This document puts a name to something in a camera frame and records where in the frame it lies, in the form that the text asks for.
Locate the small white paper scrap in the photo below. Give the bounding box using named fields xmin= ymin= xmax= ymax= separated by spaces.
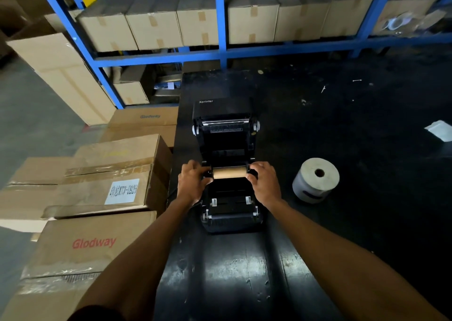
xmin=424 ymin=120 xmax=452 ymax=142

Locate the person's right hand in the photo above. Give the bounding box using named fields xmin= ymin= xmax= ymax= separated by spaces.
xmin=246 ymin=161 xmax=283 ymax=211

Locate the stack of dark brown cartons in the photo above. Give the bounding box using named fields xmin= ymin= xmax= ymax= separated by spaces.
xmin=0 ymin=0 xmax=47 ymax=60

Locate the person's black shirt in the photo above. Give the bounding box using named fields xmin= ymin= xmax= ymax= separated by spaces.
xmin=69 ymin=305 xmax=124 ymax=321

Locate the white label paper roll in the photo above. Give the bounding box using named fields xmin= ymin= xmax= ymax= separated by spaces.
xmin=292 ymin=157 xmax=340 ymax=204

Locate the plain low cardboard box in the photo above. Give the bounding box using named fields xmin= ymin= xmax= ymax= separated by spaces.
xmin=0 ymin=156 xmax=73 ymax=233

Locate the red lettered cardboard box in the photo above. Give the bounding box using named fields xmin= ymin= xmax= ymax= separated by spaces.
xmin=0 ymin=210 xmax=157 ymax=321

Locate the person's right forearm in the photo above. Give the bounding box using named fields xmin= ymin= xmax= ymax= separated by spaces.
xmin=266 ymin=199 xmax=449 ymax=321

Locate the blue metal shelving rack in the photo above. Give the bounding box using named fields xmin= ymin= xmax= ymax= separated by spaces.
xmin=33 ymin=0 xmax=452 ymax=110

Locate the white label cardboard box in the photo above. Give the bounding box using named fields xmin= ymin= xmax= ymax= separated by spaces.
xmin=42 ymin=134 xmax=173 ymax=220

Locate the brown cardboard core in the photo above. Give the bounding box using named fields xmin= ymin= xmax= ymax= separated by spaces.
xmin=211 ymin=166 xmax=249 ymax=180

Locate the tall leaning cardboard box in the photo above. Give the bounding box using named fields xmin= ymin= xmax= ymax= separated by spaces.
xmin=6 ymin=13 xmax=117 ymax=126

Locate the row of taped cardboard boxes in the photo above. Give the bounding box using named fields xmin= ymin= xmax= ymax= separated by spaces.
xmin=76 ymin=0 xmax=446 ymax=53

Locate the person's left forearm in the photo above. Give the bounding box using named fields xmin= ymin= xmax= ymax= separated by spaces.
xmin=70 ymin=197 xmax=204 ymax=321

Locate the clear tape roll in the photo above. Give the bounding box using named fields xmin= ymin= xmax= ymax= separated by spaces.
xmin=383 ymin=13 xmax=412 ymax=32

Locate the blue print cardboard box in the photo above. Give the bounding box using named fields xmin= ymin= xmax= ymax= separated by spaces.
xmin=99 ymin=106 xmax=179 ymax=148

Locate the small open cardboard box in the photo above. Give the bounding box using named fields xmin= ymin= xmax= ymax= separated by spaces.
xmin=113 ymin=65 xmax=151 ymax=106

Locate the person's left hand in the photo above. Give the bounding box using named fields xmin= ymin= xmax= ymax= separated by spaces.
xmin=176 ymin=160 xmax=214 ymax=208

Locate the black label printer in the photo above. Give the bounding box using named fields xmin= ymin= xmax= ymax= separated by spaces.
xmin=192 ymin=97 xmax=265 ymax=234

